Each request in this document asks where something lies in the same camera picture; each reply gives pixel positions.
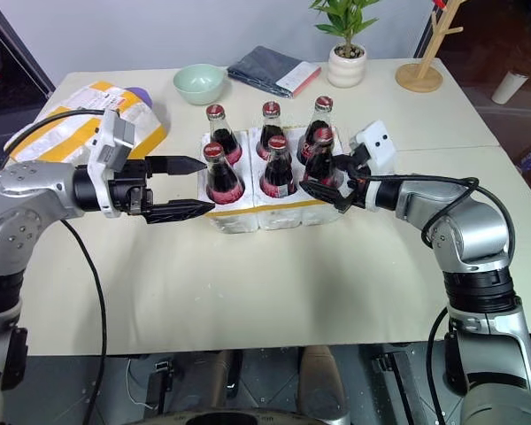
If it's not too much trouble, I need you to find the glass cola bottle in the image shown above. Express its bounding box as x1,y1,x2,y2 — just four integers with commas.
258,135,299,200
255,100,289,161
203,142,246,206
296,96,337,166
304,127,344,189
204,103,244,166

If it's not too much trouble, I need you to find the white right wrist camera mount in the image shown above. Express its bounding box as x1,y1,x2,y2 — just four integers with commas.
348,120,397,179

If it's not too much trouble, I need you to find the white red-edged label card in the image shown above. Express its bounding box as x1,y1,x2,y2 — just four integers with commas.
275,61,323,97

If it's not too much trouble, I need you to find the green leafy plant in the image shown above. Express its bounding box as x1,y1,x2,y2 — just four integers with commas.
308,0,381,58

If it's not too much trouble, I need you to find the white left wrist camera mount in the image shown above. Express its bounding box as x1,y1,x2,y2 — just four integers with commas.
87,109,136,219

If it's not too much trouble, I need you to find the mint green bowl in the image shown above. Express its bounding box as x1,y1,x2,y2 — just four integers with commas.
173,63,227,106

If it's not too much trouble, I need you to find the brown rounded shape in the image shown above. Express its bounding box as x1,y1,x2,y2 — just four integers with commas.
202,349,245,402
297,344,351,425

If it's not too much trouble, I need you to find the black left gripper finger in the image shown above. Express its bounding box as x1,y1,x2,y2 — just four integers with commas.
142,199,217,225
144,154,207,175

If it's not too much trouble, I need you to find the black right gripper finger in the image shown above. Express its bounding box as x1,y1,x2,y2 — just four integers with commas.
332,152,360,173
300,179,353,215

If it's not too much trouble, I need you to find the wooden branch rack stand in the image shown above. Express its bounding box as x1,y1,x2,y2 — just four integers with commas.
394,0,466,94

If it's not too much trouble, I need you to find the white foam bottle crate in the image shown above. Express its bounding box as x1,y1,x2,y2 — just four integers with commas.
196,125,351,234

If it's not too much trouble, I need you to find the dark folded cloth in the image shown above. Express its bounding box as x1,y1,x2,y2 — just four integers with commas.
226,45,322,100

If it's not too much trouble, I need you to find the white cup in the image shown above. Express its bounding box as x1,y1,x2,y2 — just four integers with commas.
490,70,531,106

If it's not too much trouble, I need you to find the dark rounded robot housing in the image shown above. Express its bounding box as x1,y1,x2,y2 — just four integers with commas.
158,407,351,425

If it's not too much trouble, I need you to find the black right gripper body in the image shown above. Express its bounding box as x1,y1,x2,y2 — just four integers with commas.
345,149,373,210

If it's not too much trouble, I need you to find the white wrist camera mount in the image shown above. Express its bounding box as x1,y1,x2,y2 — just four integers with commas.
348,120,397,179
87,109,136,219

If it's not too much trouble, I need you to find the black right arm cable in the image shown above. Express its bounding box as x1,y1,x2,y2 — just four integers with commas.
357,174,517,425

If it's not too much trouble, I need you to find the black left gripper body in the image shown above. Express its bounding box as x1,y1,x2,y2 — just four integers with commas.
107,158,155,218

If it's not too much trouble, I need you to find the white ribbed plant pot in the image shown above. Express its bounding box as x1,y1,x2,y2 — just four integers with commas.
327,42,368,89

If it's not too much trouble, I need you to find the yellow white snack bag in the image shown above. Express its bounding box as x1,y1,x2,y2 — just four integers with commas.
3,80,170,163

